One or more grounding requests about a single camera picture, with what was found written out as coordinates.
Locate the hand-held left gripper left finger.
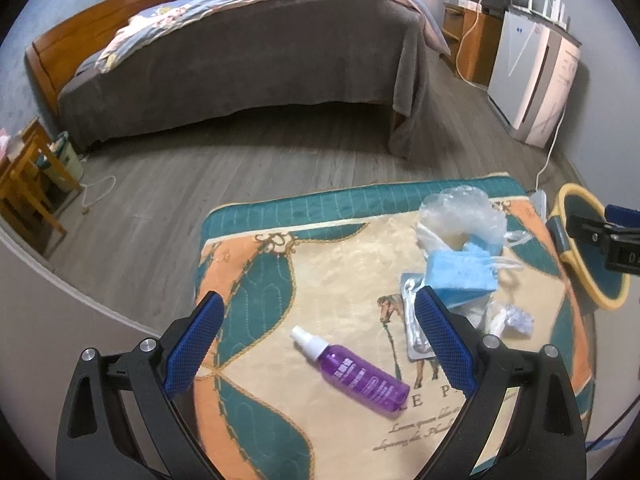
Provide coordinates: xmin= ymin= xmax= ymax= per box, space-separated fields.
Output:
xmin=55 ymin=291 xmax=226 ymax=480

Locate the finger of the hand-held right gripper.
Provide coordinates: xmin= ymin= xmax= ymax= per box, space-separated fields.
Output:
xmin=604 ymin=203 xmax=640 ymax=233
xmin=569 ymin=214 xmax=613 ymax=248

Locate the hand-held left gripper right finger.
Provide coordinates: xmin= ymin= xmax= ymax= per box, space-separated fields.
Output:
xmin=415 ymin=286 xmax=587 ymax=480

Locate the blue basin with yellow rim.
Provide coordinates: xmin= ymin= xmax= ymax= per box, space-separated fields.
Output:
xmin=546 ymin=183 xmax=632 ymax=311

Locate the silver foil packet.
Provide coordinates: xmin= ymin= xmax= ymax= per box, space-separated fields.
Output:
xmin=400 ymin=271 xmax=441 ymax=361

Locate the small clear printed wrapper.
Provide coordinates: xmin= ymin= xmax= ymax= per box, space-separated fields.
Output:
xmin=482 ymin=297 xmax=533 ymax=341

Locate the blue face mask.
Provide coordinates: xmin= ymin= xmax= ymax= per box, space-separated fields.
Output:
xmin=425 ymin=240 xmax=501 ymax=308

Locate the purple spray bottle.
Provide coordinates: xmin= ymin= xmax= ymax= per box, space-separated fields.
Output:
xmin=291 ymin=325 xmax=411 ymax=416

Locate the clear plastic bag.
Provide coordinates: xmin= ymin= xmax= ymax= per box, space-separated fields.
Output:
xmin=416 ymin=186 xmax=526 ymax=261

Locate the white power strip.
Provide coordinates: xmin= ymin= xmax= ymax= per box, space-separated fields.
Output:
xmin=530 ymin=189 xmax=551 ymax=221

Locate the teal and orange printed mat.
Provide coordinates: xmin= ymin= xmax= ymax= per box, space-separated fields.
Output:
xmin=192 ymin=172 xmax=598 ymax=480

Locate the white air purifier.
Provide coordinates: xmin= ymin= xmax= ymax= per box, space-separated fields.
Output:
xmin=487 ymin=6 xmax=582 ymax=148

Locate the white router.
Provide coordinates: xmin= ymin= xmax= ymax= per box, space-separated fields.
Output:
xmin=510 ymin=0 xmax=573 ymax=36

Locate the wooden cabinet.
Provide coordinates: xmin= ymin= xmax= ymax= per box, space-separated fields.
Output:
xmin=442 ymin=2 xmax=501 ymax=86

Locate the small white and green bin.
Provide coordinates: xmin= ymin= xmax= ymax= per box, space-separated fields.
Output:
xmin=37 ymin=131 xmax=85 ymax=186

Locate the wooden nightstand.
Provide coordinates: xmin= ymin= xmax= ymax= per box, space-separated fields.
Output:
xmin=0 ymin=119 xmax=83 ymax=256

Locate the bed with grey blanket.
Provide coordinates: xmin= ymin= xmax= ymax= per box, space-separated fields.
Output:
xmin=56 ymin=0 xmax=431 ymax=161

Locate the white power cable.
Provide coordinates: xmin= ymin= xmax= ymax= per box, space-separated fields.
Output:
xmin=535 ymin=125 xmax=563 ymax=196

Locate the white floor cable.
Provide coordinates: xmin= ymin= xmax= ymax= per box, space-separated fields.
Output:
xmin=80 ymin=175 xmax=118 ymax=213

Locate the wooden bed frame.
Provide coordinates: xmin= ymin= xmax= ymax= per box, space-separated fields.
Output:
xmin=26 ymin=0 xmax=180 ymax=116

